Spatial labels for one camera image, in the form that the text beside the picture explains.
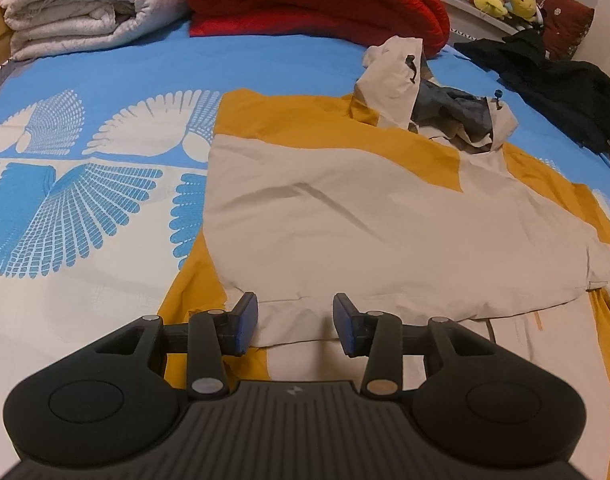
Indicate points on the maroon cushion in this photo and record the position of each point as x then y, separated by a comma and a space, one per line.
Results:
567, 25

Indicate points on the black clothing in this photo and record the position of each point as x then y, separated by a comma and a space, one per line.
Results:
560, 80

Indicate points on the beige and yellow jacket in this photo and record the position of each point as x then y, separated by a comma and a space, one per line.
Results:
345, 220

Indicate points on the blue and white printed bedsheet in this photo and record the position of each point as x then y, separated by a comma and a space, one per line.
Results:
110, 125

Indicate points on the white window ledge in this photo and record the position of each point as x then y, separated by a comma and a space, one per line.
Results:
465, 10

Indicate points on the white folded quilt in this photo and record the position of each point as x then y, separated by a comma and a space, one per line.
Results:
80, 5

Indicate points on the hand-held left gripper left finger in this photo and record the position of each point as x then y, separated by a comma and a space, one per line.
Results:
246, 324

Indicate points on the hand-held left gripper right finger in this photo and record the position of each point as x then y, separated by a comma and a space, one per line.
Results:
343, 321

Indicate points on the red folded blanket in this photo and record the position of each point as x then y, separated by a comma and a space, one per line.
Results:
315, 0

